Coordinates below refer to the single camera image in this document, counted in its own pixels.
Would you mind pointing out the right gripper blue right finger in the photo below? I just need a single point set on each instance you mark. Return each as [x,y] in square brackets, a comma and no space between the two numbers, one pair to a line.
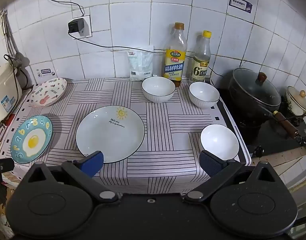
[220,172]

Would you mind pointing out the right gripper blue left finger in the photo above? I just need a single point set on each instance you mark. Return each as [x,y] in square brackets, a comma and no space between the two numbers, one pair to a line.
[81,175]

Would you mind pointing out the white ribbed bowl front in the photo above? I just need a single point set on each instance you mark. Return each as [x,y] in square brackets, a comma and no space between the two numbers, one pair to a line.
[220,141]

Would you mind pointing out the white ribbed bowl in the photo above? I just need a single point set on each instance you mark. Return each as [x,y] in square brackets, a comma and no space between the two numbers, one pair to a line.
[220,141]
[158,89]
[203,95]

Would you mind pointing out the blue fried egg plate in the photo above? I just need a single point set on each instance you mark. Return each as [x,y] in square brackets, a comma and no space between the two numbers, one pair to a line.
[31,139]

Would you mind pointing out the white plate with sun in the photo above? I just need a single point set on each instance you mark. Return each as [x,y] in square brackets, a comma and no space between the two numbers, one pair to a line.
[116,131]

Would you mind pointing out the rabbit carrot pattern plate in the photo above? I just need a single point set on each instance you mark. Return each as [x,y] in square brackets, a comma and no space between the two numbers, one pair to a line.
[48,92]

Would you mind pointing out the black gas stove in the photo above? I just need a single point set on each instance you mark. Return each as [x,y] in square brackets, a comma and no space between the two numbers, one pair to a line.
[271,137]

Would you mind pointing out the striped white tablecloth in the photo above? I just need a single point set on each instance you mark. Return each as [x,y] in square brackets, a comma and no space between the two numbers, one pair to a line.
[148,147]

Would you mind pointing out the white rice cooker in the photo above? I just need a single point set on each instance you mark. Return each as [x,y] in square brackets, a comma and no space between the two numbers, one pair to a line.
[10,90]

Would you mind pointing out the black wok with glass lid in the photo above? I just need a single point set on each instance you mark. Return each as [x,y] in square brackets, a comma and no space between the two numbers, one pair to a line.
[257,100]

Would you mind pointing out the small enamel pot with lid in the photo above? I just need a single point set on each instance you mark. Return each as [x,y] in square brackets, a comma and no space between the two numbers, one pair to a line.
[296,101]

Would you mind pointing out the hanging metal ladles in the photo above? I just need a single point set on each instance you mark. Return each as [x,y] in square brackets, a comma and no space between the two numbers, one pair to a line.
[12,49]

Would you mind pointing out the vinegar bottle yellow cap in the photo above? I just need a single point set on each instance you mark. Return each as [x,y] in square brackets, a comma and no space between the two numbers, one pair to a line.
[201,58]

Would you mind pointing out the cooking wine bottle yellow label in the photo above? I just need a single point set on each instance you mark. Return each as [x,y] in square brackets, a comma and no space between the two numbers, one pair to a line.
[175,54]

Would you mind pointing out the white salt bag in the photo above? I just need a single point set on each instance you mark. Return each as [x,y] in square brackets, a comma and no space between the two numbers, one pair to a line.
[140,63]

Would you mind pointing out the black power adapter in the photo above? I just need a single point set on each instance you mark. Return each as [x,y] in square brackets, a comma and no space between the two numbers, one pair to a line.
[76,26]

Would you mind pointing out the wall warning sticker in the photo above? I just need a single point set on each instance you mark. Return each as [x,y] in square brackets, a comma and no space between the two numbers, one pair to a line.
[45,72]

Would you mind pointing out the blue wall sticker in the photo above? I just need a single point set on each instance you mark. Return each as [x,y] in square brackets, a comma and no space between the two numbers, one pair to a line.
[242,5]

